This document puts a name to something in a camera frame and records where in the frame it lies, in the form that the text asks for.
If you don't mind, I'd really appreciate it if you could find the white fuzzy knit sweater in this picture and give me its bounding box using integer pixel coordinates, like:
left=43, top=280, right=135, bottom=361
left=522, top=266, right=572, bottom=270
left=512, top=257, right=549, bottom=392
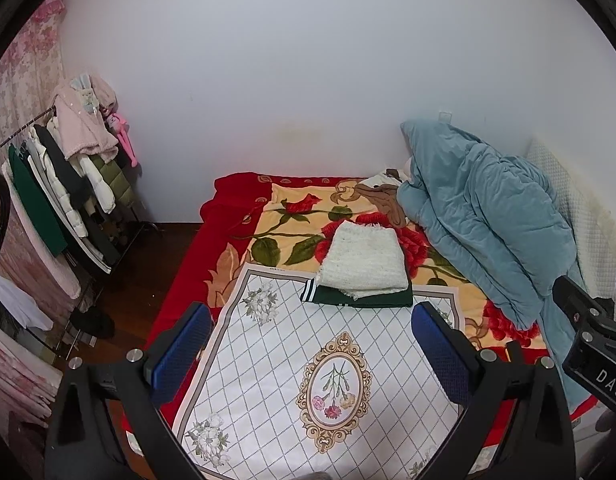
left=315, top=221, right=410, bottom=300

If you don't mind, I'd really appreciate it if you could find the clothes rack with hanging clothes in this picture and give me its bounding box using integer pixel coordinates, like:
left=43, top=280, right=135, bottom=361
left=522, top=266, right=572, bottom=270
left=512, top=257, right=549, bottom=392
left=0, top=72, right=142, bottom=356

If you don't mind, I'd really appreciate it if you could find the white dotted pillow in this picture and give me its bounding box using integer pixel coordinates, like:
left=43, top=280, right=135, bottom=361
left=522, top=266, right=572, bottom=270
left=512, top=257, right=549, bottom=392
left=526, top=138, right=616, bottom=306

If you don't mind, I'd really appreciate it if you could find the light blue quilt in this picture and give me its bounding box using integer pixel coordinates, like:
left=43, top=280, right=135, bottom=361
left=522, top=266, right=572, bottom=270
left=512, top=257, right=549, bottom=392
left=397, top=118, right=597, bottom=411

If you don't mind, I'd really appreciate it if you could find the white diamond-pattern floral mat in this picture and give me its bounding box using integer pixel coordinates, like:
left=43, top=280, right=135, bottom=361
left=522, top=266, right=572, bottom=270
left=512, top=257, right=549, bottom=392
left=173, top=266, right=460, bottom=479

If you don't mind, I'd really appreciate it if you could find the brown garment on bed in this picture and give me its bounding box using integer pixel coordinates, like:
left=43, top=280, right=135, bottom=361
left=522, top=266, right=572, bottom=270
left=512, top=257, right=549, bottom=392
left=355, top=168, right=408, bottom=228

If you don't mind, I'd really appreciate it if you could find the dark green folded garment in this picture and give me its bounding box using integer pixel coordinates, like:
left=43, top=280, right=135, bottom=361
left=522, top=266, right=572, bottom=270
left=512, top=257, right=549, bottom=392
left=299, top=280, right=413, bottom=309

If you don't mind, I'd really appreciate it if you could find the red floral blanket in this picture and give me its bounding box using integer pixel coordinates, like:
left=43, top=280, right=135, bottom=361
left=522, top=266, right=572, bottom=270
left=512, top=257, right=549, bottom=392
left=147, top=172, right=548, bottom=362

